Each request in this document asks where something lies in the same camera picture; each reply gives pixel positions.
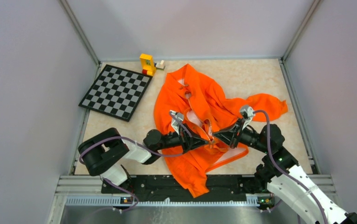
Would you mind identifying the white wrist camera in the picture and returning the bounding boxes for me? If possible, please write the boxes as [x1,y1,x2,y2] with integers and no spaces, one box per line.
[169,110,184,134]
[240,105,255,122]

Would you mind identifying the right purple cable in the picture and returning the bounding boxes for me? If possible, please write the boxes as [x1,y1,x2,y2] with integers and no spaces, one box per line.
[252,110,329,224]

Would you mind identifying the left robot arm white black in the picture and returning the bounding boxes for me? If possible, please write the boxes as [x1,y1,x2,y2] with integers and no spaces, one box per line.
[78,126,208,193]

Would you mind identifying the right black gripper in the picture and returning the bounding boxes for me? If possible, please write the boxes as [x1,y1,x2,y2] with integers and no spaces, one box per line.
[213,118,270,153]

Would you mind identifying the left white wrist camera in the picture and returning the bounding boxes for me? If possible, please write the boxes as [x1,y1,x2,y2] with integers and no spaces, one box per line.
[169,110,184,134]

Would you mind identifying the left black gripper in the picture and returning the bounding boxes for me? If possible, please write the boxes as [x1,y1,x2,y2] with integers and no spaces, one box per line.
[156,123,209,153]

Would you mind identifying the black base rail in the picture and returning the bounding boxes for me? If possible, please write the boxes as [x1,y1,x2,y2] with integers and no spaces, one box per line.
[101,175,278,203]

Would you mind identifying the yellow toy block tower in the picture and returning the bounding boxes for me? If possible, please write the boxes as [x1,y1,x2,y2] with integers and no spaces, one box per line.
[139,54,157,77]

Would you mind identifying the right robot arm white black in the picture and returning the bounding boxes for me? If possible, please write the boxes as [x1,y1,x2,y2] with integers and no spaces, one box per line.
[213,124,357,224]

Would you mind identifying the orange zip-up jacket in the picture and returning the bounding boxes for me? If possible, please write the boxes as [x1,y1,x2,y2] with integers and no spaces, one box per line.
[154,64,288,198]

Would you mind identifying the small white block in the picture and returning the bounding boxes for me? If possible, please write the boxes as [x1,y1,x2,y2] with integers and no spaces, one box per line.
[155,60,165,70]

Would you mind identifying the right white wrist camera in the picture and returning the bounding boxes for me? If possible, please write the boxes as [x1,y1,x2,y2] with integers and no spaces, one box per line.
[240,105,255,122]

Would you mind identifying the black white checkerboard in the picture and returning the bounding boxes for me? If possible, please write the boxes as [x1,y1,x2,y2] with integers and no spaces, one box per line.
[79,65,152,122]

